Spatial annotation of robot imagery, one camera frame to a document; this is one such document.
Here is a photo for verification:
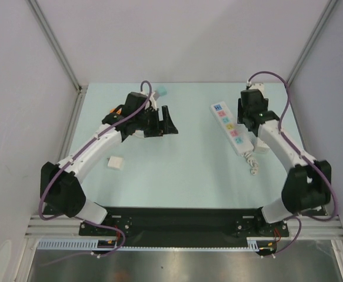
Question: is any right aluminium frame post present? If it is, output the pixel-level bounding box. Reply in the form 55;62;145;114
287;0;340;86

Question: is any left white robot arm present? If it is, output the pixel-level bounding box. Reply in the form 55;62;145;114
38;90;178;235

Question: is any white slotted cable duct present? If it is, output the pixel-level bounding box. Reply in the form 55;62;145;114
37;239;277;254

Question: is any left aluminium frame post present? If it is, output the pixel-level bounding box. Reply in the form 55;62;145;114
25;0;88;95

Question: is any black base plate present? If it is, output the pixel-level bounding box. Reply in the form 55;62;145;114
79;207;289;247

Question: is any aluminium frame post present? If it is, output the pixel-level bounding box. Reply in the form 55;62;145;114
25;0;88;95
287;0;340;86

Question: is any teal cube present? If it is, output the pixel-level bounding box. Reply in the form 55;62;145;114
156;86;167;96

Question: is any small white adapter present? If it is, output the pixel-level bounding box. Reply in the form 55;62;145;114
107;156;124;170

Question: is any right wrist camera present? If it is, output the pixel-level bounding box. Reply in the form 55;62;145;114
246;81;265;94

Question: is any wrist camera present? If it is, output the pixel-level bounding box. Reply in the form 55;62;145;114
146;90;161;110
246;81;265;94

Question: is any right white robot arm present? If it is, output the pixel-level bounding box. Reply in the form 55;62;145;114
238;89;334;236

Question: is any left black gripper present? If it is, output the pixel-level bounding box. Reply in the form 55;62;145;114
134;106;177;137

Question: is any white power strip cord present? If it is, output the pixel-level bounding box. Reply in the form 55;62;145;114
243;151;261;176

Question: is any white square socket adapter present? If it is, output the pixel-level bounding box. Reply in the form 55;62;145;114
253;137;270;154

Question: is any white colourful power strip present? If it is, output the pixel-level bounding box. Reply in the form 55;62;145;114
210;101;254;156

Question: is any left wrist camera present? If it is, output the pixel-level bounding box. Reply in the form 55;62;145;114
146;90;161;110

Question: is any orange power strip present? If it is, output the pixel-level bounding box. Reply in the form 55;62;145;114
110;105;122;115

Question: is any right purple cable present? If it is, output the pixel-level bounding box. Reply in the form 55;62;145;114
246;70;339;221

